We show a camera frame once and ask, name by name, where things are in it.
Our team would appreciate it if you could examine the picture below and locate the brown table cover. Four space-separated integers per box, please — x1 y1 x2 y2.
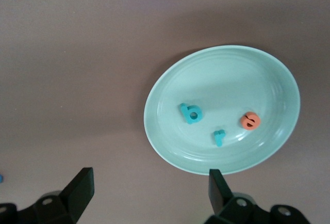
0 0 330 224

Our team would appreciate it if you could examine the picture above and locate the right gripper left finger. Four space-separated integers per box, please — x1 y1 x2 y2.
15 167 94 224

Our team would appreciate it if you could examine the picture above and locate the teal foam letter r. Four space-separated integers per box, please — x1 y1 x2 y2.
213 129 226 148

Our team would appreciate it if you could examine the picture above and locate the teal foam letter b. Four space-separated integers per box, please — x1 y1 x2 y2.
178 102 203 125

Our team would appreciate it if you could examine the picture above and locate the pale green plate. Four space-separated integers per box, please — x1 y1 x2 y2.
143 44 301 176

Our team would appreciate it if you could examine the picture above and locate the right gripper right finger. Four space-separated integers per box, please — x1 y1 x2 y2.
205 169 271 224

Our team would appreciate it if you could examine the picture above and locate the orange foam letter e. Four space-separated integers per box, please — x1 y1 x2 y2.
240 111 260 131

